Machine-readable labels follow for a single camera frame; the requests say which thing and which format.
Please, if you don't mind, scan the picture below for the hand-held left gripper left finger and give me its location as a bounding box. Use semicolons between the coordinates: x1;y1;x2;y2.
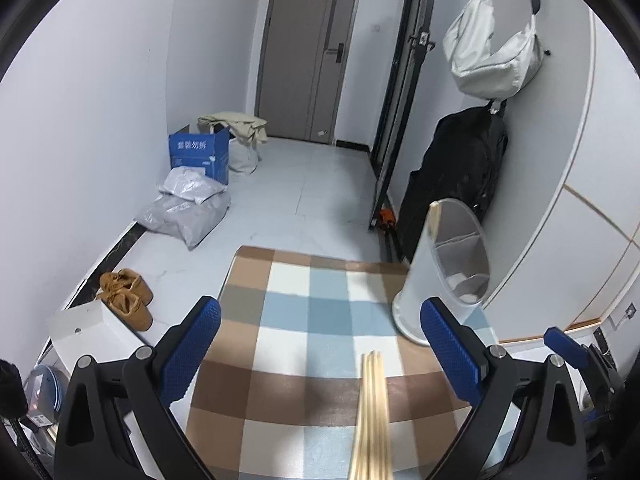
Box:
54;296;222;480

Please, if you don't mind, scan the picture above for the blue cardboard box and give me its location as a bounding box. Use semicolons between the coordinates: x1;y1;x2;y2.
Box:
168;125;231;186

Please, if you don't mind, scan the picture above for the beige cloth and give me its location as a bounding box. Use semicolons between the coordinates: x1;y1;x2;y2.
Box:
196;111;269;145

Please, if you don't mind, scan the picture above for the bunch of wooden chopsticks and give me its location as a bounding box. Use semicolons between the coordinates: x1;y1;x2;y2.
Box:
348;352;392;480

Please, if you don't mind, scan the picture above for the grey door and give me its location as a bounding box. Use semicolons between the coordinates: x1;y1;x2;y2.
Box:
255;0;362;145

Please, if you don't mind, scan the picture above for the white shoulder bag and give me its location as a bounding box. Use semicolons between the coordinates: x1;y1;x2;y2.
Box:
442;0;546;100

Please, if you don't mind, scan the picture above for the dark fuzzy object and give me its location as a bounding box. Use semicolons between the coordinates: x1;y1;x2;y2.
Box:
0;359;28;418

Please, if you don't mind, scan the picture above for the black hanging backpack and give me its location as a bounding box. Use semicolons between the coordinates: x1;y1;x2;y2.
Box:
397;105;510;263

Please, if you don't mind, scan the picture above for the checkered cloth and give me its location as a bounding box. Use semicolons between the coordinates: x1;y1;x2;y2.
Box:
185;245;506;480

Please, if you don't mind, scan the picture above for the small grey plastic parcel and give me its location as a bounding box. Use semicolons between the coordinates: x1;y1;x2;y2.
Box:
157;165;228;204

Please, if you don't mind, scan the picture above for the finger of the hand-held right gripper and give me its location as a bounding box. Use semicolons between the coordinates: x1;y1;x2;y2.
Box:
544;326;608;376

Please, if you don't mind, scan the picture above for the white cabinet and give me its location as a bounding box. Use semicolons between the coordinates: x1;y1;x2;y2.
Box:
480;10;640;346

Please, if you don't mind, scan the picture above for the white utensil holder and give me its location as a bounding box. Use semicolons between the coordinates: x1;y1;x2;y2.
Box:
391;199;491;347

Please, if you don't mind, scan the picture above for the large grey plastic parcel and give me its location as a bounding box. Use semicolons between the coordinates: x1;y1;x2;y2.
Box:
135;191;232;251

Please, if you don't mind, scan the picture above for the white box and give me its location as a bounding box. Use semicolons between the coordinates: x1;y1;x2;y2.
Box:
46;301;151;376

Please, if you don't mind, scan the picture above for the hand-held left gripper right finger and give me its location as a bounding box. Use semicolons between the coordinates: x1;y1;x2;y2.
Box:
420;296;588;480

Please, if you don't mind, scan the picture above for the white sack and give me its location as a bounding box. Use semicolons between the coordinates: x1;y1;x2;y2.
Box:
228;137;261;176

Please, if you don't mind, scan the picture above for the brown shoe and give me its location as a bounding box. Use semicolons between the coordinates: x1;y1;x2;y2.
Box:
99;272;152;332
117;268;154;306

